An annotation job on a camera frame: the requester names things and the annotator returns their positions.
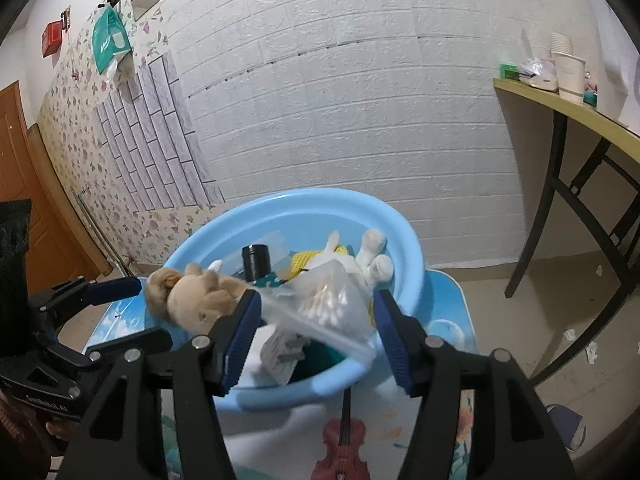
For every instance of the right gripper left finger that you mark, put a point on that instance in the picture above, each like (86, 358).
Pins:
(206, 367)

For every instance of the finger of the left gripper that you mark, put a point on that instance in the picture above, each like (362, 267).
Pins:
(153, 340)
(60, 303)

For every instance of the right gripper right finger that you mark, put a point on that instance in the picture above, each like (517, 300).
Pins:
(427, 368)

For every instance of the brown plush toy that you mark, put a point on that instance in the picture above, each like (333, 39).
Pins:
(193, 299)

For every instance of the doll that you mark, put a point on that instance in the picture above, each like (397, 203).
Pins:
(368, 269)

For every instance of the black shampoo bottle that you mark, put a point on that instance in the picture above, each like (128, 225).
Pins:
(256, 261)

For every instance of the clear bag of cotton swabs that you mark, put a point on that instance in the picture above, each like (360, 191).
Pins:
(325, 305)

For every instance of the white charger plug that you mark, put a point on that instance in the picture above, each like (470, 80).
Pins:
(281, 353)

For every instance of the green snack packet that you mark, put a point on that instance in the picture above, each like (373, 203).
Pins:
(270, 280)

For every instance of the person's left hand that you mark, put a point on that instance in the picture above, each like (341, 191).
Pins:
(62, 429)

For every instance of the brown wooden door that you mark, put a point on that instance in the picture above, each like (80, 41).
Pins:
(60, 246)

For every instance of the printed scenery table mat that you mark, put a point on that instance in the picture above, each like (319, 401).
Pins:
(287, 444)

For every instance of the dark shoe on floor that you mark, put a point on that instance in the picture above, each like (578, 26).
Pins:
(570, 426)

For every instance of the blue plastic basin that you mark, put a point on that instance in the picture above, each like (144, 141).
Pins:
(306, 217)

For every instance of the yellow side table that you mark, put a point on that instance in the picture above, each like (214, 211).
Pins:
(620, 245)

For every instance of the green small box on shelf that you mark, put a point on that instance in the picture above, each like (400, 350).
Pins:
(509, 72)

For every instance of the white paper cup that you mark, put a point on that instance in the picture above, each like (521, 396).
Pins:
(570, 71)

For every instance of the red wall alarm box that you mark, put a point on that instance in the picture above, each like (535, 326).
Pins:
(52, 38)

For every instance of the green plastic bag on wall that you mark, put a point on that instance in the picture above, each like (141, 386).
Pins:
(110, 42)

